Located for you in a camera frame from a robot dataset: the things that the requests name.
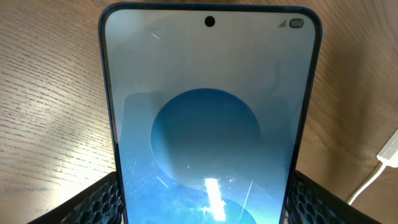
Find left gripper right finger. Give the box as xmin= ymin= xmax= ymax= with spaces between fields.
xmin=285 ymin=170 xmax=380 ymax=224

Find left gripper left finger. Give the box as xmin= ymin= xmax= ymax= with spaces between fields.
xmin=29 ymin=171 xmax=124 ymax=224

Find white power strip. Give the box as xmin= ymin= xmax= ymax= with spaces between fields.
xmin=376 ymin=129 xmax=398 ymax=168

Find white power strip cord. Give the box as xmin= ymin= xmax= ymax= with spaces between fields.
xmin=346 ymin=163 xmax=388 ymax=205

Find blue Galaxy smartphone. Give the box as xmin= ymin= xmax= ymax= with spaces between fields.
xmin=98 ymin=2 xmax=322 ymax=224

